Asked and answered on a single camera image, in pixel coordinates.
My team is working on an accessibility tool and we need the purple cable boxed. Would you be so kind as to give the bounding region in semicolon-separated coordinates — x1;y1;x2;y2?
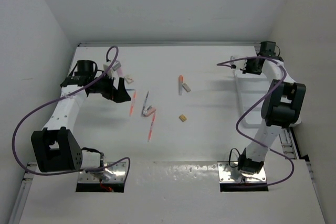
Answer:
216;55;294;188
12;46;131;176

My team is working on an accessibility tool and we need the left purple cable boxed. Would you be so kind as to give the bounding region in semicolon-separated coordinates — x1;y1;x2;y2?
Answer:
12;46;131;176

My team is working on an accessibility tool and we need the white compartment tray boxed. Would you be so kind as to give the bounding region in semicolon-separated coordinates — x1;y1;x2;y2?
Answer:
234;67;283;129

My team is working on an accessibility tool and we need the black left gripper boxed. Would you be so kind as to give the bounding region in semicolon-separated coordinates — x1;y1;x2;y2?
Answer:
89;70;130;102

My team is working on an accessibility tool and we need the pink red highlighter pen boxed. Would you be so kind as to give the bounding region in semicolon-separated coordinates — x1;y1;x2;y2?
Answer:
148;112;156;142

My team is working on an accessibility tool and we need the metal mounting plate left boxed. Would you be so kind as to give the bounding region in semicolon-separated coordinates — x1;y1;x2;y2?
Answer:
78;162;128;184

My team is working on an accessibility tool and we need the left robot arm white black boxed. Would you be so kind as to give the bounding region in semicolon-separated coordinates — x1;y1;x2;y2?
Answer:
31;60;131;173

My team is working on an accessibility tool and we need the grey brown eraser block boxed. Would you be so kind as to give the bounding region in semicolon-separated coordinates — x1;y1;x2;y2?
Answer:
182;83;191;92

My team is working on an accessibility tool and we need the metal mounting plate right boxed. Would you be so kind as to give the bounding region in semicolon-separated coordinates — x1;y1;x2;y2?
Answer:
217;162;267;185

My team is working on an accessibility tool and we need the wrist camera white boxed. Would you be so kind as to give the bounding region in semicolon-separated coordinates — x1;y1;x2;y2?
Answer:
103;60;123;78
229;56;247;71

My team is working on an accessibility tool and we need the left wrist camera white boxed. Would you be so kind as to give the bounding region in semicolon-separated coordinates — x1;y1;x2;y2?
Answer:
103;60;123;78

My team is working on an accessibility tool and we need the orange highlighter pen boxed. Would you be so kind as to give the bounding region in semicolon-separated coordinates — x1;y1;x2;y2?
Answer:
129;89;137;116

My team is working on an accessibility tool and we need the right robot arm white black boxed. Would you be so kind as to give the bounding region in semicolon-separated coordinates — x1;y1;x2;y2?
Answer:
237;41;306;174

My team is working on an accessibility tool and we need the orange capped grey marker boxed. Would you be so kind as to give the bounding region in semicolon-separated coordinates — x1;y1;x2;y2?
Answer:
178;75;183;95

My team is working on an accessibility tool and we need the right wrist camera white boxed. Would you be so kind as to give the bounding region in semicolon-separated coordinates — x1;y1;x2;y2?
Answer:
229;56;247;71

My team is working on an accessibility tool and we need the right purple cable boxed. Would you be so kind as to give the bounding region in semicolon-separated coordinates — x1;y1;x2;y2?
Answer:
216;55;294;188

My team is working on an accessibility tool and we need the dark purple highlighter pen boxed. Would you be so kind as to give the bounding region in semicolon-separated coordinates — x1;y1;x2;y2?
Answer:
143;91;149;110

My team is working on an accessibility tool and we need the white pink eraser box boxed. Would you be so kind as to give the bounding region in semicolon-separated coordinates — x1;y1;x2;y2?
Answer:
124;74;134;84

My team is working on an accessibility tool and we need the metal mounting plate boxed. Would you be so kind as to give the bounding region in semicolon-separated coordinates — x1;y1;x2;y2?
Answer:
217;162;267;185
78;162;128;184

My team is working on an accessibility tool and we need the tan eraser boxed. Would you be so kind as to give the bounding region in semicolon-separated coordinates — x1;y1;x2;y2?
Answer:
178;114;187;122

